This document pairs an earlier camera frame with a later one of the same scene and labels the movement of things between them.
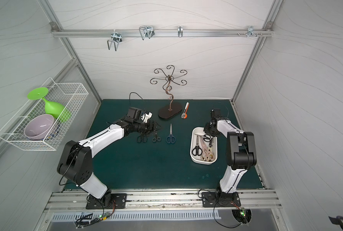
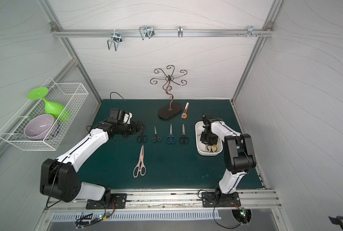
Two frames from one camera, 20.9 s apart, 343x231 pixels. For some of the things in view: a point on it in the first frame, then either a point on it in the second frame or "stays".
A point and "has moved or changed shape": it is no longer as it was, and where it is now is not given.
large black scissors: x=142 y=137 stays
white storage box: x=204 y=147 has moved or changed shape
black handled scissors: x=197 y=150 → x=183 y=139
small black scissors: x=154 y=139 stays
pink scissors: x=210 y=156 → x=140 y=167
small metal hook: x=180 y=31 stays
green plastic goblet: x=56 y=109 stays
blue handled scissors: x=171 y=138 stays
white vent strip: x=155 y=215 stays
